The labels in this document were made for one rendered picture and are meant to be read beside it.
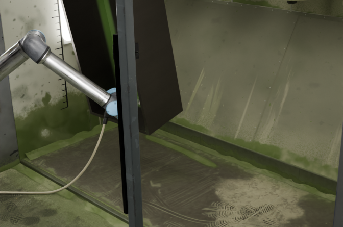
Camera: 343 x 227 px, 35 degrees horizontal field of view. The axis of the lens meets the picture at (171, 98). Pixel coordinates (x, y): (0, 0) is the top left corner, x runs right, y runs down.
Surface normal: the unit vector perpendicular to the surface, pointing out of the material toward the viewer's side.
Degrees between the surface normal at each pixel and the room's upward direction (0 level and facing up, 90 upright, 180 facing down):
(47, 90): 90
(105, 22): 90
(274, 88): 57
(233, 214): 0
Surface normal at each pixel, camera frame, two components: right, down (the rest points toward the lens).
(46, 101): 0.72, 0.23
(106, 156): -0.02, -0.94
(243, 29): -0.59, -0.29
